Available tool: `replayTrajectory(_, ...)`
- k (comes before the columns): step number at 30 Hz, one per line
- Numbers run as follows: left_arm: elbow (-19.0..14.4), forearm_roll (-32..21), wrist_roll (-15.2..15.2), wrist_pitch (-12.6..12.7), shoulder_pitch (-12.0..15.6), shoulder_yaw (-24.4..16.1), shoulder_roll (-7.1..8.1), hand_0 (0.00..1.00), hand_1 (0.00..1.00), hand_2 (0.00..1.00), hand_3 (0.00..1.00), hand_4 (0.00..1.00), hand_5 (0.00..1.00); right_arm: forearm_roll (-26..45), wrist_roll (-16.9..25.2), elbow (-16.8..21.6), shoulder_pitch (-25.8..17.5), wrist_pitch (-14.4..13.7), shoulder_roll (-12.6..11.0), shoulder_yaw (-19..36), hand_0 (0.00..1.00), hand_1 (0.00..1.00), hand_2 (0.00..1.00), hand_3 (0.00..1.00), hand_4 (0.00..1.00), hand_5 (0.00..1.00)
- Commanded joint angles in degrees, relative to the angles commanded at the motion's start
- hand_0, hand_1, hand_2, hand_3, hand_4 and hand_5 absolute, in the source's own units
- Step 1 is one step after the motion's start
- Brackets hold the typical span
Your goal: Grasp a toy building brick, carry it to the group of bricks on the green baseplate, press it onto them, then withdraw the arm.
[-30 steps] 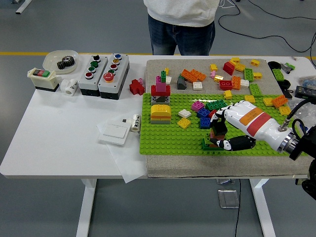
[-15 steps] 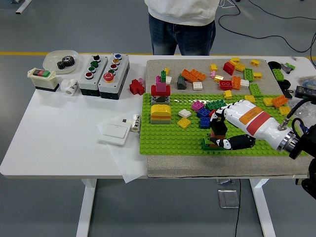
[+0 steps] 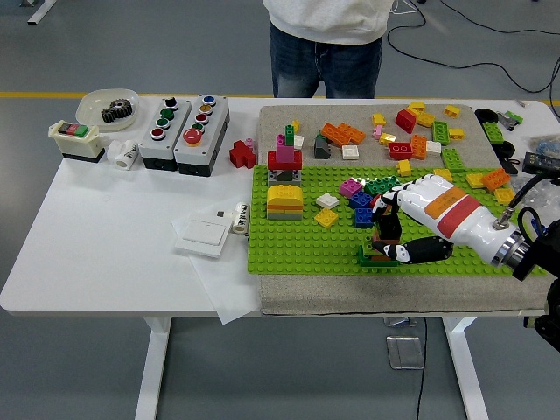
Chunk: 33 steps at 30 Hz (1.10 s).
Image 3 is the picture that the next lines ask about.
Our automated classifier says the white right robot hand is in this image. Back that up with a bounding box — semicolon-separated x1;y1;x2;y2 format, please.
369;172;518;266

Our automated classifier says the black toy brick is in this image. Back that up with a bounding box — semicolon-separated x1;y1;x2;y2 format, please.
375;213;402;242

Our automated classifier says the lime green long brick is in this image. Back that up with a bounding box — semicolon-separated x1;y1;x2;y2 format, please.
431;120;452;146
481;121;506;144
440;147;466;172

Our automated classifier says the orange long brick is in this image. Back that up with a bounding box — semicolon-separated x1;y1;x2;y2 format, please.
481;167;512;192
409;133;429;161
320;122;351;147
336;122;367;144

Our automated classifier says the dark green long brick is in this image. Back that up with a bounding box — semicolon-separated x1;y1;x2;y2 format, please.
363;175;402;196

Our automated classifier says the red two-stud brick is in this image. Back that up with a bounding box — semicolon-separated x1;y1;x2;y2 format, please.
388;141;414;161

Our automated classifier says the blue square brick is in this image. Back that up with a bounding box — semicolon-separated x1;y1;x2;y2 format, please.
353;206;375;229
348;190;374;210

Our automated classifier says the dark green plate brick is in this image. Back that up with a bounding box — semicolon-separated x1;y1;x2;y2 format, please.
356;243;399;268

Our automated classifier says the magenta square brick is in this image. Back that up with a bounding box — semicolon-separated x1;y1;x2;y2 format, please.
339;178;364;198

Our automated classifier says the yellow flat square brick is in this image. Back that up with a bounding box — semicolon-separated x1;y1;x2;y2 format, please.
314;207;339;229

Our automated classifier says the dark grey slope brick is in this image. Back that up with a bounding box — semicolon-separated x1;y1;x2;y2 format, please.
312;134;333;160

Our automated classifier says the green studded baseplate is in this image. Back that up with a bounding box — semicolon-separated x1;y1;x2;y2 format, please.
246;164;549;277

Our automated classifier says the light grey brick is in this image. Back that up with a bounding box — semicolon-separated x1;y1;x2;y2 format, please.
266;208;305;221

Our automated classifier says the yellow domed brick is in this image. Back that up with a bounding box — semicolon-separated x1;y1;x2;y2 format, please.
266;184;305;203

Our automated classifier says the grey arch brick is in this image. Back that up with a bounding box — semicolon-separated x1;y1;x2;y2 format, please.
267;168;303;184

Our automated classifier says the wide red brick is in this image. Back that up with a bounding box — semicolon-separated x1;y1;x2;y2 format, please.
266;150;304;171

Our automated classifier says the red cross-shaped brick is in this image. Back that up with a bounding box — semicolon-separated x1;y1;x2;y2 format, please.
228;139;259;170

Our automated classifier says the yellow square tile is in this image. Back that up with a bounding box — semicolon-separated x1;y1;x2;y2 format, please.
493;186;519;206

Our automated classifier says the clear plastic bag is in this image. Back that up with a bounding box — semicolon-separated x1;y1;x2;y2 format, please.
511;174;560;211

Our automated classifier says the black electronic device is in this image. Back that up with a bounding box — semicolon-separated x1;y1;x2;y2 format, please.
522;151;560;179

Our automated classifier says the grey and green clip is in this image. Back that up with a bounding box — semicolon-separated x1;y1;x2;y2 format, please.
498;110;525;131

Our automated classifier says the bag of blue parts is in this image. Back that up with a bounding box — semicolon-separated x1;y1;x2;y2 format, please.
528;134;560;154

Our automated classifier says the metal floor socket plate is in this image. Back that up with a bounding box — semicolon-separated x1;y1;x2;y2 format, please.
386;335;424;371

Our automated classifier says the white table leg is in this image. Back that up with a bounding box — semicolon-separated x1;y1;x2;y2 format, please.
441;315;489;420
134;315;172;420

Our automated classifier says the grey-brown mat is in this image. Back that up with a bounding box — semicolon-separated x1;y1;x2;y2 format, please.
257;103;560;317

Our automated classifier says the person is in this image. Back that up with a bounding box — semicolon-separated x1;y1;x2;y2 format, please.
261;0;393;100

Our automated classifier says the white printed cylinder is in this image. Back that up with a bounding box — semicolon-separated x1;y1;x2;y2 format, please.
230;201;250;235

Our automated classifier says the white paper sheet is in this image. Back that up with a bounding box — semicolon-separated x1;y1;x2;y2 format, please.
171;209;263;326

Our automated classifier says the grey emergency-stop control box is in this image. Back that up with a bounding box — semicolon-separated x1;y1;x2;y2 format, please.
173;94;231;179

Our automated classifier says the grey four-button control box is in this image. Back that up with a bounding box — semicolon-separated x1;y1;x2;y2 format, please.
138;96;193;172

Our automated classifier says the white pipe tee fitting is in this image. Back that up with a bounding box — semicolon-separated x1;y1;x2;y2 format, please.
107;138;140;171

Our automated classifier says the black metal gear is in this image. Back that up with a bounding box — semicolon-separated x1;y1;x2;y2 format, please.
101;98;135;124

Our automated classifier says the translucent white bowl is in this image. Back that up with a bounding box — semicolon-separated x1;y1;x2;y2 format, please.
76;87;141;132

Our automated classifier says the white table foot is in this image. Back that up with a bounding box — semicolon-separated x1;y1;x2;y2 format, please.
19;0;58;25

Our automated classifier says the black strap piece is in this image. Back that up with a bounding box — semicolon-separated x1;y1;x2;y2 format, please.
492;140;520;176

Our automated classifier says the thin black hanging cable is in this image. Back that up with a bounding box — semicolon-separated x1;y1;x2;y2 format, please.
415;315;428;420

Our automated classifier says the black floor cable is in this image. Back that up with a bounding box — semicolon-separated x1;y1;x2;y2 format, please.
438;0;560;36
386;0;560;94

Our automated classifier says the white floor cable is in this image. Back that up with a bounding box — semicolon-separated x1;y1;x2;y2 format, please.
390;0;422;16

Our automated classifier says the white wall switch plate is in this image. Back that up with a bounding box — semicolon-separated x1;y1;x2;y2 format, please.
174;217;232;259

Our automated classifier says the cream red-green switch box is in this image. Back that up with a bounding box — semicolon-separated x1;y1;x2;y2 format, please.
47;120;110;165

